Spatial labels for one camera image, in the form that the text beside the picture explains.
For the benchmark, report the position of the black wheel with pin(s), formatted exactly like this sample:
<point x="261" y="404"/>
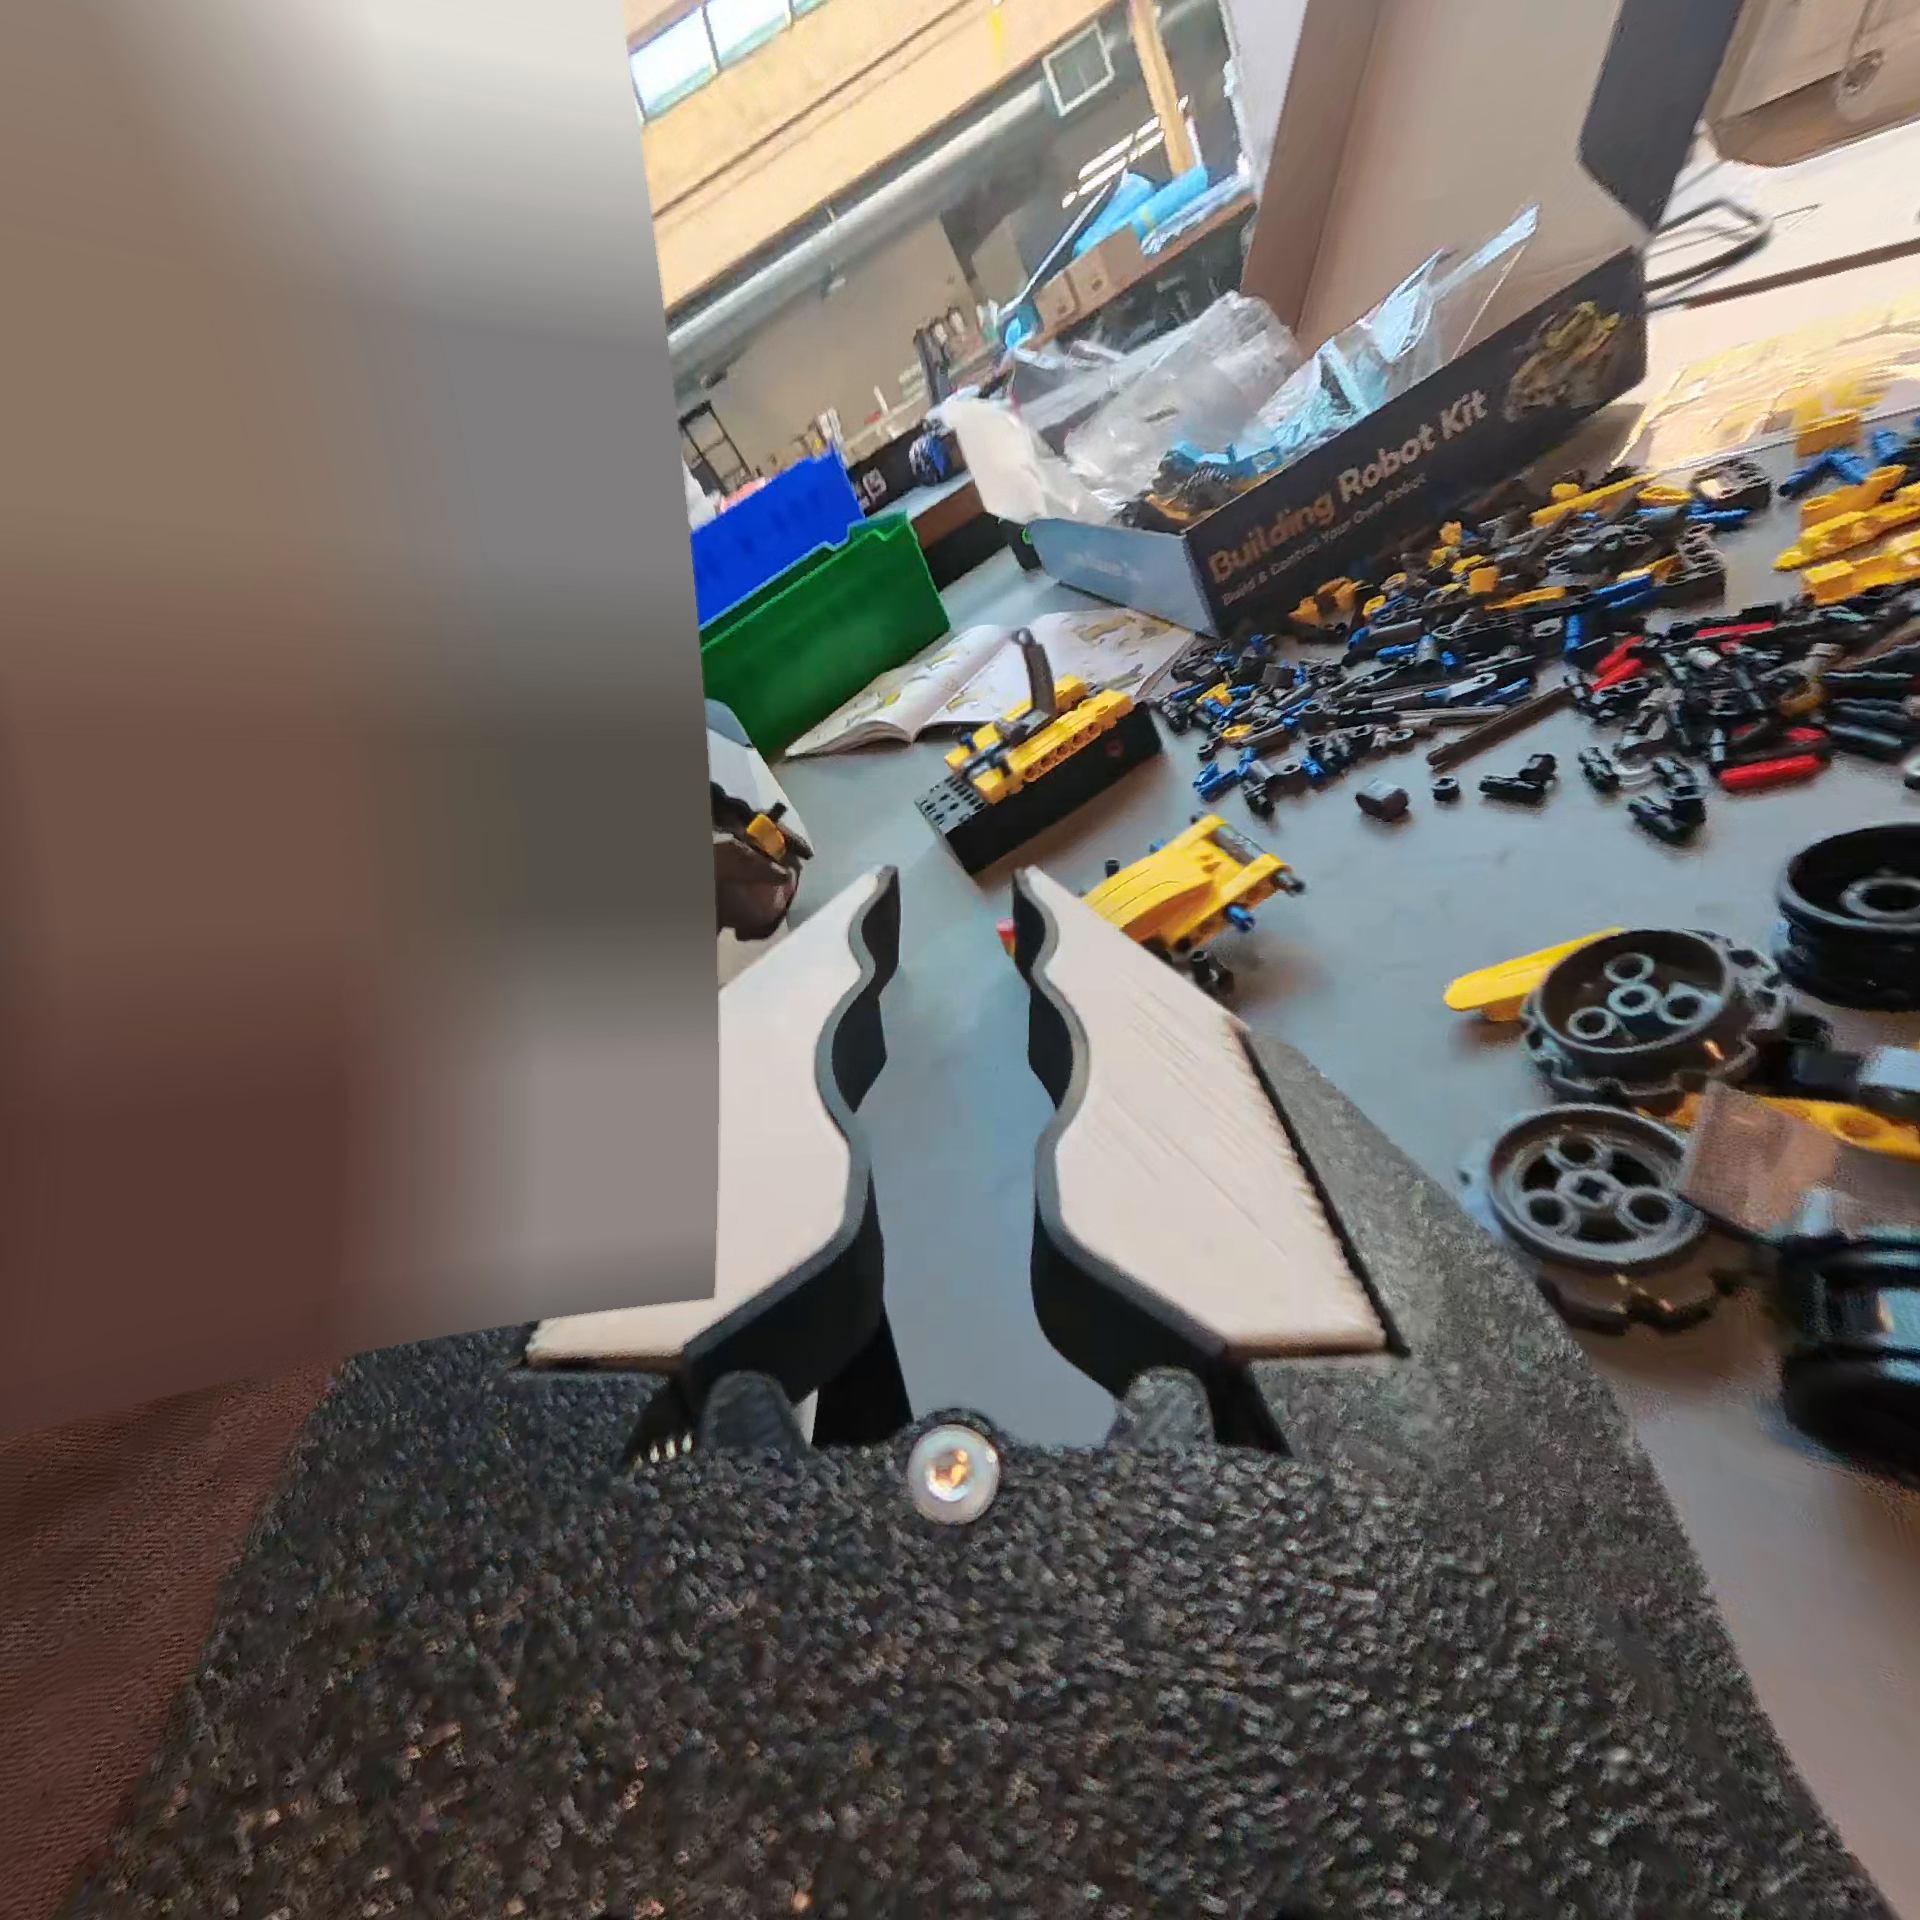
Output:
<point x="1860" y="901"/>

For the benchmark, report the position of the instruction booklet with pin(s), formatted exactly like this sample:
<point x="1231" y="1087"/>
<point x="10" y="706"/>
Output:
<point x="898" y="696"/>

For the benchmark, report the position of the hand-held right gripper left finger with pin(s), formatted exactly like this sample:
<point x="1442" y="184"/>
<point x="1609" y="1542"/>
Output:
<point x="780" y="1079"/>

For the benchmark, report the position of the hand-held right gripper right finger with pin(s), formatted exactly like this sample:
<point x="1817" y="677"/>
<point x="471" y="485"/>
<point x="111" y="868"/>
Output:
<point x="1198" y="1170"/>

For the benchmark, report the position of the yellow vehicle hood assembly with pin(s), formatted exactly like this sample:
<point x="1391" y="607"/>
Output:
<point x="1187" y="885"/>

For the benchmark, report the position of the person's brown shirt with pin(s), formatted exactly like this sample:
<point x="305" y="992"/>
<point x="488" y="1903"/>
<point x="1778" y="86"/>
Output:
<point x="89" y="1649"/>

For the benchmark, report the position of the green storage bin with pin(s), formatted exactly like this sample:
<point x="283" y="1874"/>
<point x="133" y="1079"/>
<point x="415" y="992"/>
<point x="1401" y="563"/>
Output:
<point x="824" y="645"/>

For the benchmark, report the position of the black block with yellow panels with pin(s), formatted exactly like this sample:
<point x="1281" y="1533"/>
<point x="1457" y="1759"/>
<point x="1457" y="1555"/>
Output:
<point x="1036" y="767"/>

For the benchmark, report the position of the silver ventilation duct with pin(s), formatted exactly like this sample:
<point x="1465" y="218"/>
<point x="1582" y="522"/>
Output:
<point x="841" y="249"/>

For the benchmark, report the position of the grey round connector piece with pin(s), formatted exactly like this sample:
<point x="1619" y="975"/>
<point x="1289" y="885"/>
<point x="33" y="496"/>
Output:
<point x="1383" y="803"/>

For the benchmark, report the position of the small yellow connector piece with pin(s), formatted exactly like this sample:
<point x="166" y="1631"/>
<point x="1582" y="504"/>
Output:
<point x="765" y="834"/>

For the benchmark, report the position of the black angle connector piece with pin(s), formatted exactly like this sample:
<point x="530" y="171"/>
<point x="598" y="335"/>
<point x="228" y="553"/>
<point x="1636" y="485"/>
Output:
<point x="1515" y="782"/>

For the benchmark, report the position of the pile of small building pieces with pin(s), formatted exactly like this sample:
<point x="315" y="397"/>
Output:
<point x="1650" y="645"/>

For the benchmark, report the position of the bundle of clear plastic bags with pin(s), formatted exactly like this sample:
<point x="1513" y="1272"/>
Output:
<point x="1198" y="390"/>

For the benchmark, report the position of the yellow curved panel piece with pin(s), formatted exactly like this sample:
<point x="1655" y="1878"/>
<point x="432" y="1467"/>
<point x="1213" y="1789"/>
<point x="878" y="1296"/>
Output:
<point x="1515" y="985"/>

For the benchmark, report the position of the blue storage bin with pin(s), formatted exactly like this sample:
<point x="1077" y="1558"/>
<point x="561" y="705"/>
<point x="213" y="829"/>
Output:
<point x="765" y="539"/>

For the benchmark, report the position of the grey desk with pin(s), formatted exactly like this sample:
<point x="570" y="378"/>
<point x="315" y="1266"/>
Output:
<point x="1350" y="932"/>

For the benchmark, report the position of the blue cardboard kit box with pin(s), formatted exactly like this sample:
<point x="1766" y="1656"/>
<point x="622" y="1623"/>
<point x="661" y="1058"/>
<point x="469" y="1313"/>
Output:
<point x="1350" y="496"/>

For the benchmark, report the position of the black chair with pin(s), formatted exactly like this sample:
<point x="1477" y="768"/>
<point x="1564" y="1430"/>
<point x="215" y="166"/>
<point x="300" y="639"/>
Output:
<point x="1650" y="91"/>

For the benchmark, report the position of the dark long axle rod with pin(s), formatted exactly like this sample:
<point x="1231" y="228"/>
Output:
<point x="1499" y="731"/>

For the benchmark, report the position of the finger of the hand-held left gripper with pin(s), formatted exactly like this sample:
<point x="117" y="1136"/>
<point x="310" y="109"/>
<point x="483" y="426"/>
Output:
<point x="740" y="758"/>

